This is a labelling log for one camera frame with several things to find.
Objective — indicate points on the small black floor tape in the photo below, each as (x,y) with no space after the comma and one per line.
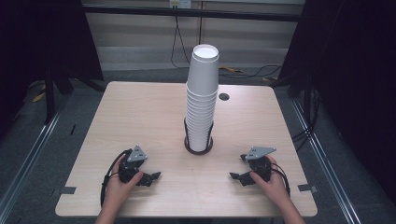
(73,129)

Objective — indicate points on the black metal stand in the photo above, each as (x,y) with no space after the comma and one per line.
(49,102)

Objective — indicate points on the person's left hand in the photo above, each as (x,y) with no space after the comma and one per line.
(120,189)

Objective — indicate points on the grey tape strip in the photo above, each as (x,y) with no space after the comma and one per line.
(68,190)
(307,188)

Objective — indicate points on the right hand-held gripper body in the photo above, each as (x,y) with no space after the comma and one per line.
(261,168)

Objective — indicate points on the black horizontal bar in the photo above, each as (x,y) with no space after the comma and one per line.
(140,11)

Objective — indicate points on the yellow floor marker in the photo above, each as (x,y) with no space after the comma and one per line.
(39,97)

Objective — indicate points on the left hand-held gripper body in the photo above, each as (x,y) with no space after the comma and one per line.
(130,168)

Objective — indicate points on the white wall outlet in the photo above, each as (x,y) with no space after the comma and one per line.
(180,3)

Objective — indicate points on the stack of white paper cups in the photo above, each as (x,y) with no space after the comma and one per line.
(201,93)

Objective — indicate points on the metal floor rail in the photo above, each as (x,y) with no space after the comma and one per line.
(327,161)
(28,158)

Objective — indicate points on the person's right hand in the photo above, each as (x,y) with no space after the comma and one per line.
(271,188)

